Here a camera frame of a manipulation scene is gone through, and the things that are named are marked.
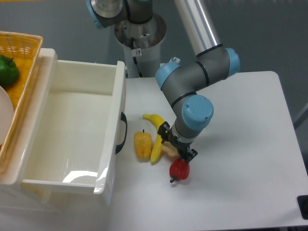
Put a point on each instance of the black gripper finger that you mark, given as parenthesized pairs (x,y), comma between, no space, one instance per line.
(164,132)
(187,154)

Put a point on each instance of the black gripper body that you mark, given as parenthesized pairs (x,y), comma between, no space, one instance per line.
(180,142)

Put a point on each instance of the round beige bread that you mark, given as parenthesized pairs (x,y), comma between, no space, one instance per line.
(170,150)

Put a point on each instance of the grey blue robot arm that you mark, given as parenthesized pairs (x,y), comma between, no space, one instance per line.
(180,85)

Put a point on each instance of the yellow banana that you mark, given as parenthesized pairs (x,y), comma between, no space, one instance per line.
(157,121)

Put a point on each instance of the red bell pepper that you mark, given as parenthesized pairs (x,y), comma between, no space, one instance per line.
(179,170)

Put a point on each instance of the yellow bell pepper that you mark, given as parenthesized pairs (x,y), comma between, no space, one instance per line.
(143,145)

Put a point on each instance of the white open drawer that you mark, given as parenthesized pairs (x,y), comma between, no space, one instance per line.
(79,133)

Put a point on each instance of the black table corner device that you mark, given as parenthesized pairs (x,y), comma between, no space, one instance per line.
(303,205)

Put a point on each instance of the white plate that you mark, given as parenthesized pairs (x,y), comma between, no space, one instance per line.
(6,114)

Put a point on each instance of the yellow woven basket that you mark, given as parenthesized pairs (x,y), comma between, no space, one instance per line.
(24,49)

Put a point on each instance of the white drawer cabinet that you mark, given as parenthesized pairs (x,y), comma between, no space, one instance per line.
(13,193)

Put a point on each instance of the green bell pepper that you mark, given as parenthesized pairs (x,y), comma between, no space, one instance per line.
(9,72)

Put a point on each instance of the black drawer handle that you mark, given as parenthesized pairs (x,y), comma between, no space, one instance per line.
(123,133)

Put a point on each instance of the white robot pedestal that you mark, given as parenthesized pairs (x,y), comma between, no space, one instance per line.
(142,45)

